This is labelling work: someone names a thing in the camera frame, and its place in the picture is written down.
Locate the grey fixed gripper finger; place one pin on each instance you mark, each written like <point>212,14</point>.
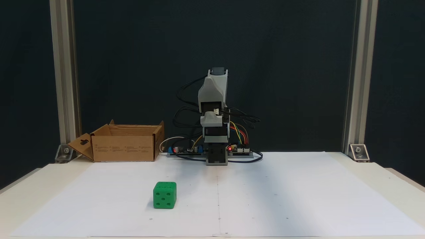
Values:
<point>212,120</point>

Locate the green dice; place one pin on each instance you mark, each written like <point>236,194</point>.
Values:
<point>165,196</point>

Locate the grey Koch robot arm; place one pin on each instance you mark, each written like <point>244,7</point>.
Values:
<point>214,89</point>

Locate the motor driver circuit board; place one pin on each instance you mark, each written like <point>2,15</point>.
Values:
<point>240,151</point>

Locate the blue power circuit board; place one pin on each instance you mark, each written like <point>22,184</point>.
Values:
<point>181,150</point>

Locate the brown cardboard box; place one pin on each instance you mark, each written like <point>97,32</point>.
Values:
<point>123,149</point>

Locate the white paper sheet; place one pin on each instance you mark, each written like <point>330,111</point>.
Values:
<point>265,199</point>

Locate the metal corner bracket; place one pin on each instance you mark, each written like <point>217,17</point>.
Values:
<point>64,153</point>
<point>359,152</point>

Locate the aluminium frame post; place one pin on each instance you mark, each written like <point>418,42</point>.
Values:
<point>360,66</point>
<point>63,66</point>

